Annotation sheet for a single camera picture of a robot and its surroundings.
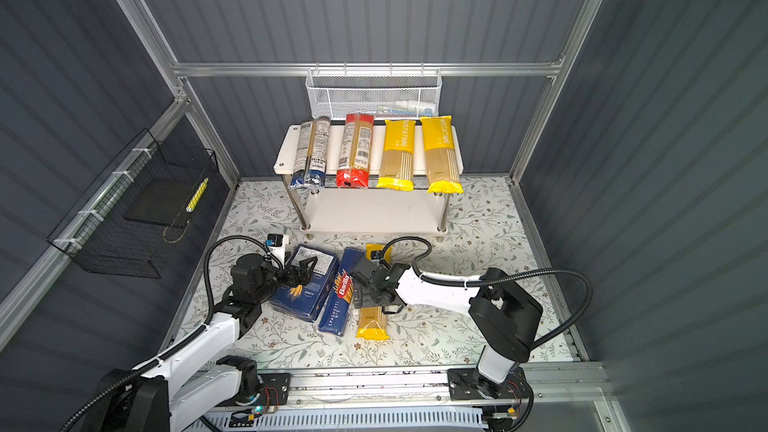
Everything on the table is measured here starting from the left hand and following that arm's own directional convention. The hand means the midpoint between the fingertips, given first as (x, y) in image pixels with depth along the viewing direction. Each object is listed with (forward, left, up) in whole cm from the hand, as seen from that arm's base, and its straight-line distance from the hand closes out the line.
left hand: (302, 256), depth 85 cm
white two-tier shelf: (+20, -18, -5) cm, 27 cm away
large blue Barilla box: (-11, -1, -6) cm, 13 cm away
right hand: (-10, -20, -8) cm, 24 cm away
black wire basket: (+13, +38, +17) cm, 43 cm away
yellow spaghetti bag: (-16, -19, -9) cm, 27 cm away
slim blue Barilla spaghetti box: (-14, -9, -8) cm, 18 cm away
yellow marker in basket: (+6, +25, +17) cm, 31 cm away
